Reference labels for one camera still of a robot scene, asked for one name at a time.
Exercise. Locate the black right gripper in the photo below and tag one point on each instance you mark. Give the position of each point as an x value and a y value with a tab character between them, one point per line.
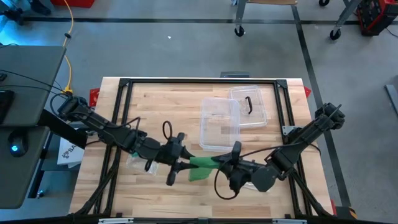
242	174

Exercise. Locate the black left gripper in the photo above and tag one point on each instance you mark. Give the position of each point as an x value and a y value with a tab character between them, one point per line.
169	152

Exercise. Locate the light green elastic bandage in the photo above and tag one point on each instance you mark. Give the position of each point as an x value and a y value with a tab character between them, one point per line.
202	166

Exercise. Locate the clear plastic lidded container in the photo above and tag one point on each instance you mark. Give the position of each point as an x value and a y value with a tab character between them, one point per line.
219	124

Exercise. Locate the clear plastic bag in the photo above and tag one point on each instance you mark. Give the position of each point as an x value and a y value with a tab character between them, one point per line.
250	186
136	165

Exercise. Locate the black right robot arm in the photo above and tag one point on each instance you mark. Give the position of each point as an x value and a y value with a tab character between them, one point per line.
304	133

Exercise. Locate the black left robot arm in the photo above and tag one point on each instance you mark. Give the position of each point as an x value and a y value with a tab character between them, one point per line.
105	129

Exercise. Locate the flat clear plastic bag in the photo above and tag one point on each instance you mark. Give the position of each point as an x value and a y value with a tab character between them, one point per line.
250	186

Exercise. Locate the dark grey block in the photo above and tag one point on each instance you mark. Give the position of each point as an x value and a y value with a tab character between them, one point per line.
234	74

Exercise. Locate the red clamp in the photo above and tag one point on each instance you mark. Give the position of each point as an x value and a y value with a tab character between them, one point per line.
94	97
307	92

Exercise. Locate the white printed paper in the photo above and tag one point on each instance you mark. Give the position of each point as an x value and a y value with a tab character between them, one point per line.
70	154

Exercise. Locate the black and orange box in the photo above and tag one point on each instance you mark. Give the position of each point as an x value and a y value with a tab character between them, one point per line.
345	213

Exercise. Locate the black diagonal beam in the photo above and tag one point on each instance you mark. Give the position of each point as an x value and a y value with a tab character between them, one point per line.
62	127

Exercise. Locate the grey cart leg with caster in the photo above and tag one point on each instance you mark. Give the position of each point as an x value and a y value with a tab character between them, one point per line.
239	15

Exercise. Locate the black computer mouse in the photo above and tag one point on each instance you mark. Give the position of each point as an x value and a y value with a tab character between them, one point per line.
17	144

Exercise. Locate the grey desk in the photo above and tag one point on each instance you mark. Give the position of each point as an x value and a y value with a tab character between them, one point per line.
28	93

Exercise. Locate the grey metal bar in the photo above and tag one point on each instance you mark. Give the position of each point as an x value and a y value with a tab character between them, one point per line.
392	99

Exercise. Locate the grey table leg with caster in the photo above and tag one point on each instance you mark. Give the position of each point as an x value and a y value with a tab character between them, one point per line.
345	18

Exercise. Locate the black caster wheel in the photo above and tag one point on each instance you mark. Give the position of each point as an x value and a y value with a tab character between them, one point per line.
324	2

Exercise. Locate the black keyboard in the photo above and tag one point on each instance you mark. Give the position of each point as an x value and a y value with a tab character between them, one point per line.
4	105

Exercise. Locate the red crate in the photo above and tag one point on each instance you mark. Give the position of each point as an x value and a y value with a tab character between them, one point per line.
73	2

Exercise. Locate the red and black toolbox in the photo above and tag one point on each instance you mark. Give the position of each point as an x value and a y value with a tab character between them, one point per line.
377	15

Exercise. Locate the person's foot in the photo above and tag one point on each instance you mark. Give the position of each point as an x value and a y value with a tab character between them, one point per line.
14	15
40	7

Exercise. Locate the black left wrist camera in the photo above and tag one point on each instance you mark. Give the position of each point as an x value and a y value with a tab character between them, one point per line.
181	137

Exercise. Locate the silver mounting bracket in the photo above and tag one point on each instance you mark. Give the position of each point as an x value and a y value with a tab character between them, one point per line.
287	129

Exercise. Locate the white metal bracket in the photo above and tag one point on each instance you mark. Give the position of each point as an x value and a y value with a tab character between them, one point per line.
115	221
289	221

